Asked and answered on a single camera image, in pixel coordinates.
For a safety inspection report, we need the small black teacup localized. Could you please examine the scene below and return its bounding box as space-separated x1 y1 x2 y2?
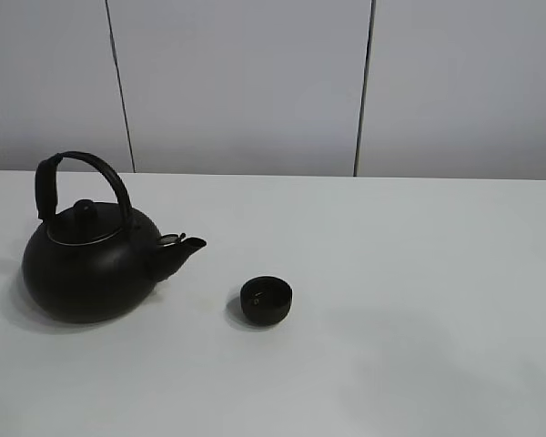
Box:
239 276 293 327

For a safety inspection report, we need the black round teapot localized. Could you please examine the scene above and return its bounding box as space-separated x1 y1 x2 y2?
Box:
21 151 207 324

